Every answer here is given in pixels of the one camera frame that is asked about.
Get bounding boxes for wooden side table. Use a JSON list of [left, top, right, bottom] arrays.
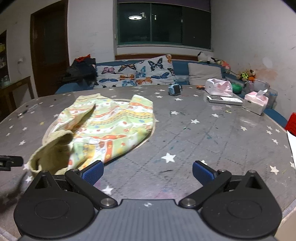
[[0, 76, 35, 114]]

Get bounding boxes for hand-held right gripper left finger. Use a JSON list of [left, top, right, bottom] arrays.
[[30, 160, 117, 211]]

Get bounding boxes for brown and green plush toys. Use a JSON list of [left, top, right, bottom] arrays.
[[238, 69, 257, 82]]

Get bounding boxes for yellow patterned pants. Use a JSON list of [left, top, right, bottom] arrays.
[[27, 93, 157, 176]]

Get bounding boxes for clear plastic container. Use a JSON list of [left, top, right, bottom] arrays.
[[245, 79, 278, 109]]

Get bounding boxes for red box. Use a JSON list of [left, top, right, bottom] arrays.
[[285, 113, 296, 137]]

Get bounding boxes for white box with pink bag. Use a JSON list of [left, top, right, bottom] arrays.
[[205, 78, 233, 97]]

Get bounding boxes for flat white scale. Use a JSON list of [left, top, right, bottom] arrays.
[[206, 95, 244, 106]]

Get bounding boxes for dark glass window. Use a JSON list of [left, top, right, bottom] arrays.
[[117, 0, 212, 49]]

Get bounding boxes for dark wooden door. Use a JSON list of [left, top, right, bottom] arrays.
[[30, 0, 70, 98]]

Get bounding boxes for pink tissue pack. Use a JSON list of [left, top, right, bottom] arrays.
[[242, 89, 270, 116]]

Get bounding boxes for blue sofa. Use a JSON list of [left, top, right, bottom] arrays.
[[55, 60, 288, 128]]

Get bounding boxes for colourful plush toys heap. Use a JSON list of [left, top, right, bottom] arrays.
[[213, 58, 232, 70]]

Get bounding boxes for plain grey pillow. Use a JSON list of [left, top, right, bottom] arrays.
[[188, 62, 224, 86]]

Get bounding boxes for grey star tablecloth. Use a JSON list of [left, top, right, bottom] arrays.
[[0, 85, 296, 241]]

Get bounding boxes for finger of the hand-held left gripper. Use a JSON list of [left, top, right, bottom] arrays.
[[0, 156, 24, 171]]

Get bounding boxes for white paper sheet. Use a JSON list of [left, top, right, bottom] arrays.
[[287, 130, 296, 161]]

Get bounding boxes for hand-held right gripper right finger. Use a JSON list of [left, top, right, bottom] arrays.
[[179, 160, 267, 208]]

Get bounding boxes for dark clothes pile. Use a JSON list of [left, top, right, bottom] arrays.
[[60, 55, 97, 88]]

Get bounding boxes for dark wooden shelf cabinet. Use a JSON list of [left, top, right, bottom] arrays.
[[0, 30, 11, 88]]

